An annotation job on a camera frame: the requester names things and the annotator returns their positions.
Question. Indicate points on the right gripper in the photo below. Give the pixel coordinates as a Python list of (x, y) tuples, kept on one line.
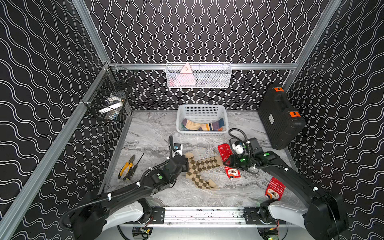
[(232, 162)]

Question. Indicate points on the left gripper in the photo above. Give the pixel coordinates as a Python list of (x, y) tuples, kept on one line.
[(182, 162)]

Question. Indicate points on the beige argyle sock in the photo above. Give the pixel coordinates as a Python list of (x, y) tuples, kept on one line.
[(199, 181), (198, 166)]

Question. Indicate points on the red christmas sock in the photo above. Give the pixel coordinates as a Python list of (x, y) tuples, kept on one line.
[(226, 154), (275, 189)]

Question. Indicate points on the cream purple striped sock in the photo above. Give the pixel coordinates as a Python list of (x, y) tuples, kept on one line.
[(217, 126)]

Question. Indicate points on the white plastic basket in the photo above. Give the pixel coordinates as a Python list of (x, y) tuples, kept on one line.
[(202, 114)]

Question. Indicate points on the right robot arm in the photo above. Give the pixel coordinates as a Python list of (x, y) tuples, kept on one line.
[(324, 213)]

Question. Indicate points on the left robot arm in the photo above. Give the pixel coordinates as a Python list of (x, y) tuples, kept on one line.
[(87, 220)]

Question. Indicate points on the black screwdriver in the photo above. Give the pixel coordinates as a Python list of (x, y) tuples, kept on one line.
[(132, 172)]

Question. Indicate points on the black tool case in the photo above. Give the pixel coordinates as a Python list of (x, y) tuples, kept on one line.
[(281, 120)]

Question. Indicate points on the white items in black basket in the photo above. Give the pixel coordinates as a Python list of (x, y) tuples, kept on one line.
[(114, 103)]

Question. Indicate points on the pink triangular item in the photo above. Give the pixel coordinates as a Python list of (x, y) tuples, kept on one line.
[(186, 77)]

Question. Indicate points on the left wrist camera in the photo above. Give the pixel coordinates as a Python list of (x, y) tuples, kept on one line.
[(177, 150)]

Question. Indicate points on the yellow handled pliers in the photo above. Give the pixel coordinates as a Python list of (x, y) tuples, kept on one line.
[(126, 168)]

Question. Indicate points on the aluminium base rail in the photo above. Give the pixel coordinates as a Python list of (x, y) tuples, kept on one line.
[(226, 216)]

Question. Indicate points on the white wire wall basket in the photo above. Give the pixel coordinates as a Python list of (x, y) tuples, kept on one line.
[(207, 75)]

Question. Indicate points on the black wire wall basket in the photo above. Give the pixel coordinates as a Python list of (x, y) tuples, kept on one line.
[(115, 80)]

